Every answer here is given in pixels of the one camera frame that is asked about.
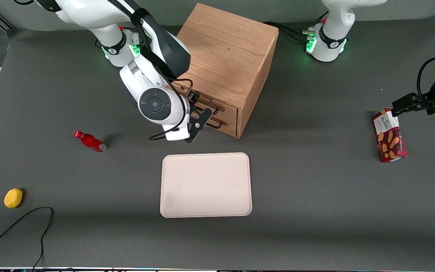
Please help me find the wooden drawer cabinet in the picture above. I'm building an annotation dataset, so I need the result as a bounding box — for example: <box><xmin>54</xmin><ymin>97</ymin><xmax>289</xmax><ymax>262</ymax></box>
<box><xmin>172</xmin><ymin>3</ymin><xmax>279</xmax><ymax>139</ymax></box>

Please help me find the red tartan shortbread box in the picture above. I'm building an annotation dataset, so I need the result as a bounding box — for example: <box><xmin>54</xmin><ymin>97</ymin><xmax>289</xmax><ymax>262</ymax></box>
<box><xmin>371</xmin><ymin>108</ymin><xmax>408</xmax><ymax>163</ymax></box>

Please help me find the cream plastic tray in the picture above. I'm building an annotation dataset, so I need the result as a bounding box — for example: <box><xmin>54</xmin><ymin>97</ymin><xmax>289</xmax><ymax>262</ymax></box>
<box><xmin>160</xmin><ymin>152</ymin><xmax>253</xmax><ymax>218</ymax></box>

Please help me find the red bottle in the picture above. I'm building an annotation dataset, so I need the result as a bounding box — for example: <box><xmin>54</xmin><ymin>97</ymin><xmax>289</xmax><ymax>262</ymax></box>
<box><xmin>74</xmin><ymin>130</ymin><xmax>107</xmax><ymax>153</ymax></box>

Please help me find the yellow lemon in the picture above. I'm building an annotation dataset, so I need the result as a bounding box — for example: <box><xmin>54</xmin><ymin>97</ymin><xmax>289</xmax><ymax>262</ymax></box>
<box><xmin>4</xmin><ymin>188</ymin><xmax>23</xmax><ymax>209</ymax></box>

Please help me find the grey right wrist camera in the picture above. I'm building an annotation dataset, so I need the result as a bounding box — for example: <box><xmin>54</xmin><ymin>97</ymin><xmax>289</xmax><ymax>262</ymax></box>
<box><xmin>165</xmin><ymin>127</ymin><xmax>191</xmax><ymax>142</ymax></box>

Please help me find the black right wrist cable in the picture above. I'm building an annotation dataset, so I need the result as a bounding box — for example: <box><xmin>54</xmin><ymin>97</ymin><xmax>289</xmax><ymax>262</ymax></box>
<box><xmin>106</xmin><ymin>0</ymin><xmax>195</xmax><ymax>141</ymax></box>

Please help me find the black arm base cable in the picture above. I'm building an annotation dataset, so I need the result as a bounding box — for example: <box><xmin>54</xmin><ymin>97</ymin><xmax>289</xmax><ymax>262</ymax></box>
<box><xmin>263</xmin><ymin>11</ymin><xmax>329</xmax><ymax>44</ymax></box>

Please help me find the thin black table cable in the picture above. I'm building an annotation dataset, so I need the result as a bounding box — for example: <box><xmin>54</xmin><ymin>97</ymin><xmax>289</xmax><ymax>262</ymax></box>
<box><xmin>0</xmin><ymin>207</ymin><xmax>54</xmax><ymax>270</ymax></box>

